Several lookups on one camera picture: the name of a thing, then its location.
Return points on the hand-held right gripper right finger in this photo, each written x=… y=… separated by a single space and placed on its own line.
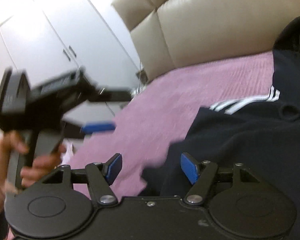
x=190 y=168

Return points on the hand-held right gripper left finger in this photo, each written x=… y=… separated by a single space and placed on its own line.
x=115 y=168

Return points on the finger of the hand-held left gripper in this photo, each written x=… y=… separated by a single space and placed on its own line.
x=112 y=94
x=97 y=127

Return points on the navy jacket with white stripes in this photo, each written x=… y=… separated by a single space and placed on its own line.
x=240 y=135

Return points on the person's left hand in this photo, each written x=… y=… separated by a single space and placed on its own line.
x=42 y=167

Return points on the pink quilted bedspread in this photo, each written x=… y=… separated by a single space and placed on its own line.
x=152 y=105

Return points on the white wardrobe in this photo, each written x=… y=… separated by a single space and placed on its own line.
x=52 y=30

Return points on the beige leather headboard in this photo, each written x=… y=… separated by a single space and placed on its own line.
x=215 y=17

